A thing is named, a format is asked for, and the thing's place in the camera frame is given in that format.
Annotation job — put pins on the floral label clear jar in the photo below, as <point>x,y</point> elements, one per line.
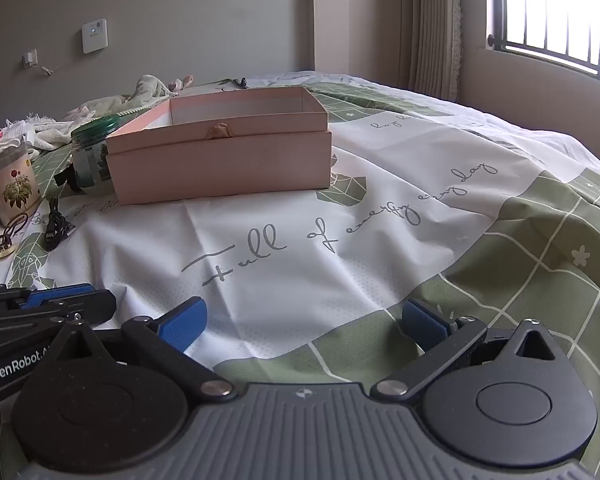
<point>15,185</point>

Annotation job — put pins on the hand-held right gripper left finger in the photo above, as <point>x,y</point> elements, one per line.
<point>185,322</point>

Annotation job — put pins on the white fringed cloth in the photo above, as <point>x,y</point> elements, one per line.
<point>35,127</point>

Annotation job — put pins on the green white printed quilt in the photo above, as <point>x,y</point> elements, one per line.
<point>330,240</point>

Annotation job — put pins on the white wall socket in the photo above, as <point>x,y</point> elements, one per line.
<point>30,58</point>

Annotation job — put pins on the pink cardboard box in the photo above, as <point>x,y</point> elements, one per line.
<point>220,160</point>

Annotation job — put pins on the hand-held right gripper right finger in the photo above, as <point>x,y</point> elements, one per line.
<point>425,322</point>

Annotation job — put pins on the white bedsheet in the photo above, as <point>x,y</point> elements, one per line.
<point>555,145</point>

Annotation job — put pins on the beige curtain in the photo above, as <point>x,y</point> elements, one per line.
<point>430,25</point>

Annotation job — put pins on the small pink plush toy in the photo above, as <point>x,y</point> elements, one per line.
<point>181,83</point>

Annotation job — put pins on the barred window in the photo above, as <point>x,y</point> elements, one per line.
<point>555,10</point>

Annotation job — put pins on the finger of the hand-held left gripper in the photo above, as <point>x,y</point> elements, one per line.
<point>55,294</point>
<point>100,305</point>

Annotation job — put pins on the white wall thermostat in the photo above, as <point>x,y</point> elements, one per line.
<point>94,36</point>

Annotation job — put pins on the green lid glass jar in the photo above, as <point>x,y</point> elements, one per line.
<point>92,160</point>

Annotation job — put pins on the cream towel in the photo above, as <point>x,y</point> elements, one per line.
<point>130,95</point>

